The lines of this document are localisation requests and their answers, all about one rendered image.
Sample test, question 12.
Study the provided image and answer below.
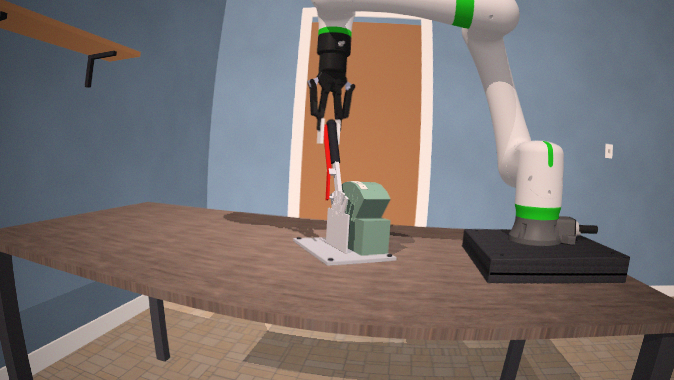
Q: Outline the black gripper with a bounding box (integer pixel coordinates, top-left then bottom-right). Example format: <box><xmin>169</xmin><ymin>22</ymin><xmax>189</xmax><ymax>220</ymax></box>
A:
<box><xmin>307</xmin><ymin>52</ymin><xmax>356</xmax><ymax>145</ymax></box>

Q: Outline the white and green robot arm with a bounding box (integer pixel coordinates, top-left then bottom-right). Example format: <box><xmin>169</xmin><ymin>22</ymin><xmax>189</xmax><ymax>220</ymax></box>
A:
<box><xmin>311</xmin><ymin>0</ymin><xmax>598</xmax><ymax>246</ymax></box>

